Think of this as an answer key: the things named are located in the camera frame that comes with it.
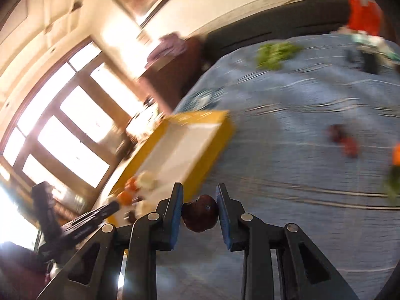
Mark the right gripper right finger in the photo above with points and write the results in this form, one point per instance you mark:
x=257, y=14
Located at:
x=242, y=231

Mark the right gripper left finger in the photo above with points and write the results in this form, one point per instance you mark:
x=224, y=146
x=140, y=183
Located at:
x=157, y=231

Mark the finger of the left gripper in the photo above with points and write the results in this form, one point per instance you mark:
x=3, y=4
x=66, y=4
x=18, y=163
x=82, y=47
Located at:
x=81, y=227

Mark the short white banana piece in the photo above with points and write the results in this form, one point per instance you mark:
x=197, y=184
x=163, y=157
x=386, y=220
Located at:
x=143, y=207

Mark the dark plum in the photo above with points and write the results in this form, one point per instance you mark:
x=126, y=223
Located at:
x=201, y=214
x=130, y=217
x=337, y=133

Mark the large white banana piece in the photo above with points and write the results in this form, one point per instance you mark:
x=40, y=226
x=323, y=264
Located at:
x=146, y=181

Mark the small orange tangerine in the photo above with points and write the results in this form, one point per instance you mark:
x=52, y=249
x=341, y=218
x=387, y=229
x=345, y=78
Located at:
x=130, y=185

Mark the red jujube date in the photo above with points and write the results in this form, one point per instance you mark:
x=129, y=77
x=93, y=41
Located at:
x=350, y=147

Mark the yellow-rimmed white tray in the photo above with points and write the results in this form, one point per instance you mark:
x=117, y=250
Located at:
x=183, y=148

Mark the wooden glass door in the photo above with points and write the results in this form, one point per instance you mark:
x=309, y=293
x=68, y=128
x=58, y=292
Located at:
x=70, y=131

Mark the patterned covered bench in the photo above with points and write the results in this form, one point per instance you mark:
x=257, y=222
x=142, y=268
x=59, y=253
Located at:
x=143, y=124

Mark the blue plaid tablecloth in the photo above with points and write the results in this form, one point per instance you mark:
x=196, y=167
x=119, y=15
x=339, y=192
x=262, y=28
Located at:
x=282, y=165

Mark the brown armchair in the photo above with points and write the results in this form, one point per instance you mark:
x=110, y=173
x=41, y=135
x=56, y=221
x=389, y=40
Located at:
x=169, y=79

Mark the green lettuce leaf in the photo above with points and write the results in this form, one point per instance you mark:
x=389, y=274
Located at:
x=270, y=56

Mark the purple cloth on armchair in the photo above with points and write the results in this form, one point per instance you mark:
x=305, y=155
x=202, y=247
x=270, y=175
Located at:
x=169, y=45

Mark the black sofa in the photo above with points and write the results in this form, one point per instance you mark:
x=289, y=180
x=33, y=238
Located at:
x=299, y=18

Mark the red plastic bag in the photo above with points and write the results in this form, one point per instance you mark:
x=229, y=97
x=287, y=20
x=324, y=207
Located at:
x=364, y=17

